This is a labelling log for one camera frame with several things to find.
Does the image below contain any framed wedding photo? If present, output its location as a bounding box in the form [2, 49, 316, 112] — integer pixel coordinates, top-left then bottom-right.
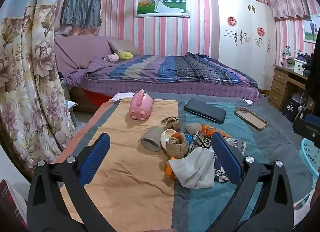
[133, 0, 191, 18]

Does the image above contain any black flat case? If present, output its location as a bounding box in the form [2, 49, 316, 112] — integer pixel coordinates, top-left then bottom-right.
[184, 98, 227, 124]

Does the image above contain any striped purple and blue quilt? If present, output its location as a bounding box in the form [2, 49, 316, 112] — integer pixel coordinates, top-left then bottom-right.
[86, 52, 259, 88]

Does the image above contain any grey paper cup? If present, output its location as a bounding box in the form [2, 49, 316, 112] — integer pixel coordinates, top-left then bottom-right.
[139, 126, 165, 152]

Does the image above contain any turquoise plastic basket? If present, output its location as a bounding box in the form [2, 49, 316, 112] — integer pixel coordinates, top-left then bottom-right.
[299, 138, 320, 180]

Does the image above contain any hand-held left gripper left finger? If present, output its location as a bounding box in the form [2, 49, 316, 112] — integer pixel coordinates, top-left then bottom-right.
[27, 133, 115, 232]

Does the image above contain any tan phone case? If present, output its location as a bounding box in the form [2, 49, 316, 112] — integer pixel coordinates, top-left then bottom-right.
[234, 107, 268, 132]

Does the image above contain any brown paper bag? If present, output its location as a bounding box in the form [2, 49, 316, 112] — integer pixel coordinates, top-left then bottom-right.
[166, 133, 190, 159]

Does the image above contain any orange snack packet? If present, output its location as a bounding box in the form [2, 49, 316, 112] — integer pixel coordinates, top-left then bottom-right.
[200, 124, 232, 139]

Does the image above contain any yellow plush toy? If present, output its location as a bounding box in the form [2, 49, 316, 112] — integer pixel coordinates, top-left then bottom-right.
[118, 50, 133, 60]

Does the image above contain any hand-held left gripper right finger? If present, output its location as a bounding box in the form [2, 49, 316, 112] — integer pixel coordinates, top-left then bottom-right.
[211, 132, 294, 232]

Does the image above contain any pink piggy bank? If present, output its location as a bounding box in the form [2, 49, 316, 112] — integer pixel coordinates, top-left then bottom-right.
[129, 89, 154, 122]

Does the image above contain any desk lamp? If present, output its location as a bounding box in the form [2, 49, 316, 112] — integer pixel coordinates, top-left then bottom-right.
[280, 45, 292, 67]

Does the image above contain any purple bed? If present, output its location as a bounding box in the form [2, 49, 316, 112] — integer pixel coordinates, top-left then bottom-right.
[54, 35, 260, 115]

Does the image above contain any small framed couple photo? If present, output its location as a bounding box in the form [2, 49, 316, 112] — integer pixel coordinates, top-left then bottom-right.
[303, 15, 320, 44]

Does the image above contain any white cloth bag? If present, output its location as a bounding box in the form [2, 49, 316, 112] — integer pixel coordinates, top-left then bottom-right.
[169, 147, 215, 189]

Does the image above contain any small crumpled brown paper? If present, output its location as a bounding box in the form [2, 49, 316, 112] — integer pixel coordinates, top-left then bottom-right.
[161, 116, 182, 132]

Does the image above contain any tan pillow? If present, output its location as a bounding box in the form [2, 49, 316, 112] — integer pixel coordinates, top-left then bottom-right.
[108, 39, 138, 56]

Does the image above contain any pink curtain valance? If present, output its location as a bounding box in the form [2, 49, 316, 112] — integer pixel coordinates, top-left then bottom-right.
[269, 0, 320, 20]

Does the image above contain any white plastic cup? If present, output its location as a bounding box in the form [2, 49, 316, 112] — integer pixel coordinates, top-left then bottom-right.
[160, 129, 177, 151]

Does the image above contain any black box with white label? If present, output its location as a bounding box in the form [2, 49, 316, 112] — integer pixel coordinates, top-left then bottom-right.
[282, 97, 299, 122]

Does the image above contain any white wardrobe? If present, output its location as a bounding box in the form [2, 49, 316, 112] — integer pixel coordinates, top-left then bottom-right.
[211, 0, 277, 91]

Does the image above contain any orange peel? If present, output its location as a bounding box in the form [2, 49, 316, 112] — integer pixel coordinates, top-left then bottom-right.
[164, 157, 177, 179]

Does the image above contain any floral curtain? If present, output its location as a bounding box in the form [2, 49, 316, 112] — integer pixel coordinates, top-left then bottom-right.
[0, 0, 75, 180]

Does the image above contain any black and white printed wrapper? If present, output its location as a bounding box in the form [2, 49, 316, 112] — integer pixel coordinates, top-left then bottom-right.
[195, 129, 247, 182]

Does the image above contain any striped orange and teal blanket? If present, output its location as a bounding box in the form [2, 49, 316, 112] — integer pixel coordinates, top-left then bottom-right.
[54, 92, 313, 232]

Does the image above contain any wooden desk with drawers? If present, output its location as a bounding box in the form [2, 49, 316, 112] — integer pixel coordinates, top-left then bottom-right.
[269, 64, 315, 122]

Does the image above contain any red plaid cloth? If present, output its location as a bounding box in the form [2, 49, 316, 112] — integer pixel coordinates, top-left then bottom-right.
[0, 179, 27, 232]

